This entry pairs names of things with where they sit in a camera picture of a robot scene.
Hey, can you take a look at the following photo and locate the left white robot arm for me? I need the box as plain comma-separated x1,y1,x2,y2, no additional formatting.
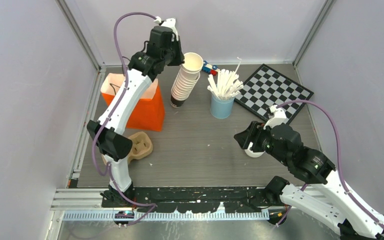
86,21,184,207

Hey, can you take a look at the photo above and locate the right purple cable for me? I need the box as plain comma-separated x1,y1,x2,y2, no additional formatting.
271,99,384,240

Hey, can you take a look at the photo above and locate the red blue toy car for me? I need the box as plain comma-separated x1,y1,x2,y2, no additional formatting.
201,60,220,76

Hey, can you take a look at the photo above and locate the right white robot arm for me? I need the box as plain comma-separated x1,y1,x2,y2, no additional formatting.
234,121,384,240

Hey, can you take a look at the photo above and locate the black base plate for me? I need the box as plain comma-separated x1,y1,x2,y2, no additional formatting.
100,186,299,215

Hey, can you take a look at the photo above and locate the orange paper bag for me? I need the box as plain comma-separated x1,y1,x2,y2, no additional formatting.
100,73,165,132

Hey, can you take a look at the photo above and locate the stack of white lids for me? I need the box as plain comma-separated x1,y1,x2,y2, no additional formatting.
244,149,265,158

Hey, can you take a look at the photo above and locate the bundle of white straws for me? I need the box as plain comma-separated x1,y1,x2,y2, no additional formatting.
207,57,244,101

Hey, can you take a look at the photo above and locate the brown cardboard cup carrier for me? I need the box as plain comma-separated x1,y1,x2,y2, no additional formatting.
101,131,154,167

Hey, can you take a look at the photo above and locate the blue straw holder cup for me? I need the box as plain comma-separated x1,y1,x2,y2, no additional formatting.
210,94,234,119

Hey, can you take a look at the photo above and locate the stack of paper cups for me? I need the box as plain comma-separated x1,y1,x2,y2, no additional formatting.
170,52,204,108

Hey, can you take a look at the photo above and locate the black white checkerboard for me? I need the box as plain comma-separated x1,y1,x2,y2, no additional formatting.
234,64,314,122

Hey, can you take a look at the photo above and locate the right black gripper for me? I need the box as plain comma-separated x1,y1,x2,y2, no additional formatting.
233,119,289,165

